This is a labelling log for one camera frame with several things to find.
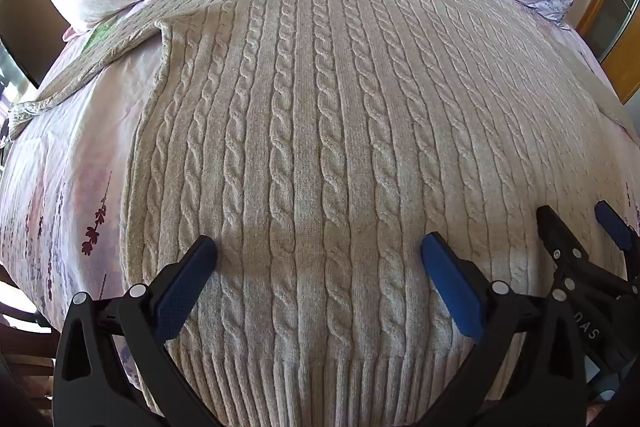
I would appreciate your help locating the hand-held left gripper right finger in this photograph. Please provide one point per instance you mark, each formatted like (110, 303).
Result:
(450, 288)

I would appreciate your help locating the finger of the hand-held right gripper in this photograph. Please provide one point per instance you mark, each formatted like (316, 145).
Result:
(614, 227)
(559, 241)

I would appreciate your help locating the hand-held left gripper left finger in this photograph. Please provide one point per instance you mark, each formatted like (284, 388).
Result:
(186, 278)

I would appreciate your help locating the pink floral bed sheet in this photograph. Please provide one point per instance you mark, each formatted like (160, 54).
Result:
(60, 167)

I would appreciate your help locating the brown wooden slats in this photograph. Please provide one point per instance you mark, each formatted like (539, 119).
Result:
(25, 347)

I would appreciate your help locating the dark panel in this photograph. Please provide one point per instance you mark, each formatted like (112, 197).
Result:
(22, 22)

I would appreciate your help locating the wooden door frame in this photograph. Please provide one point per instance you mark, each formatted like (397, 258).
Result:
(622, 72)

